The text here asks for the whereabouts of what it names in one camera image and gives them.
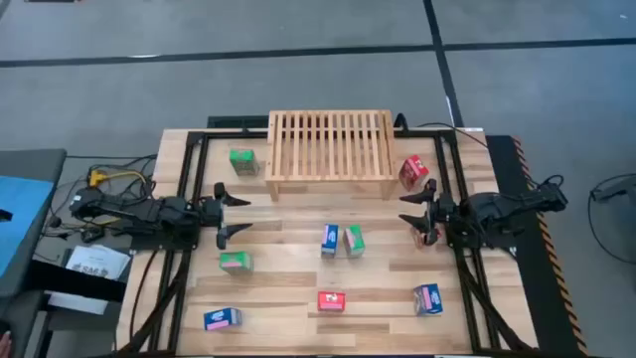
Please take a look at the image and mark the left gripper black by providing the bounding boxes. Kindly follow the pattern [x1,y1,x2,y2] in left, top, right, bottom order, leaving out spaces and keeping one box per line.
[200,182,253,251]

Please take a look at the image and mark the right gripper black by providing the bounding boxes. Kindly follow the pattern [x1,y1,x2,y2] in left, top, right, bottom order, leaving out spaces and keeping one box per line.
[397,178,456,246]

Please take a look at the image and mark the green Apple Jacks cereal box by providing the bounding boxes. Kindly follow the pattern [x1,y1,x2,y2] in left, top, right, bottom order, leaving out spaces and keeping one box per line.
[219,251,255,275]
[342,224,367,259]
[229,147,261,177]

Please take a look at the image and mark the blue Frosted Flakes cereal box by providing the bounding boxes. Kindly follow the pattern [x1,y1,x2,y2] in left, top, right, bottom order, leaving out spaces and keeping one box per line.
[203,306,243,332]
[411,282,444,317]
[320,223,341,260]

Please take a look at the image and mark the wooden slatted shelf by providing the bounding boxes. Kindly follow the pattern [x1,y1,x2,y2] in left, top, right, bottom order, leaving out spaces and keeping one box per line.
[264,109,399,202]

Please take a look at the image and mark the black hazard-striped floor mat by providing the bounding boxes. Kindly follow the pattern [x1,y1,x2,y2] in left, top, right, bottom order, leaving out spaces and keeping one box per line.
[484,133,590,357]

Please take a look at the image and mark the printed white paper sheet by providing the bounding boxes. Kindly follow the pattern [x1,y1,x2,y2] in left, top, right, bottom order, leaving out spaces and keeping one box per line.
[64,243,133,282]

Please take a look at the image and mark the blank white paper sheet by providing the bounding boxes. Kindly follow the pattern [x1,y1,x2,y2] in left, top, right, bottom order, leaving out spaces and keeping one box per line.
[47,291,110,316]

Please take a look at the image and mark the blue sheet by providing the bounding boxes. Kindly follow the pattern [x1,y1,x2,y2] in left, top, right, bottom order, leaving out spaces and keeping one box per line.
[0,173,55,279]

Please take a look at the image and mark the black aluminium table frame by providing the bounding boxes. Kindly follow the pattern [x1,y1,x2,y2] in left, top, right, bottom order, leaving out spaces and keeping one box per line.
[118,127,536,355]

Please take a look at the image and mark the yellow power cable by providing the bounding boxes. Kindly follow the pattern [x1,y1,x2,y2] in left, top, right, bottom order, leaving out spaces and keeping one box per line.
[104,170,149,186]

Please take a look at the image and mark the black cable loop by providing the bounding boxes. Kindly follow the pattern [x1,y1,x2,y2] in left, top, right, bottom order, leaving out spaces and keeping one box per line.
[587,173,636,266]

